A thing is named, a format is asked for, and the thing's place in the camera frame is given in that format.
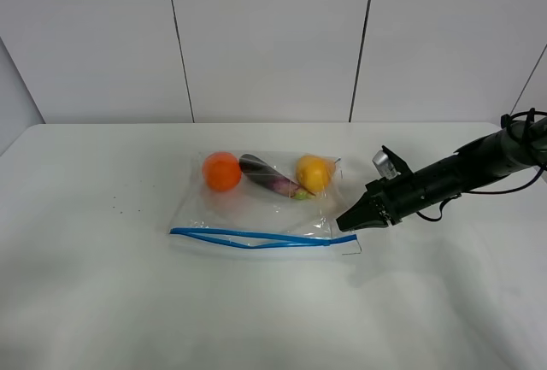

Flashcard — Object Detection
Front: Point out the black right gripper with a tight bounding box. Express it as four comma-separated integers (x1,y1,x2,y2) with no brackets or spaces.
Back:
336,174,427,231

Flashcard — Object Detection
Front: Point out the clear zip bag blue seal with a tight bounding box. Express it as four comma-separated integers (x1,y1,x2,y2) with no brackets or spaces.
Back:
168,150,362,255

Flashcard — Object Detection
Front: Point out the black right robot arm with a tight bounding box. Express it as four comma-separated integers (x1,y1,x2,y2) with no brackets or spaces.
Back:
336,109,546,232

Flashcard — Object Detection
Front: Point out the yellow pear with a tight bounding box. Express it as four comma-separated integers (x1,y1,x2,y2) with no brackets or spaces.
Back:
296,155,338,194

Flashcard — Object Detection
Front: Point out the purple eggplant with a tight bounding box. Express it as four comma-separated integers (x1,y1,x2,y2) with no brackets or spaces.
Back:
238,154,315,200

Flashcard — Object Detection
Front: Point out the orange fruit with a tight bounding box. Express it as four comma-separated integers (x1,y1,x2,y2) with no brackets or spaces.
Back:
202,152,242,192

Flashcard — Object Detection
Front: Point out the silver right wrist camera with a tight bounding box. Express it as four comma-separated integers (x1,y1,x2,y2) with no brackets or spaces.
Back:
372,145,412,179

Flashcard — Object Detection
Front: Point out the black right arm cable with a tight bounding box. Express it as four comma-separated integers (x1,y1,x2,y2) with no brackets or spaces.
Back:
416,108,547,222

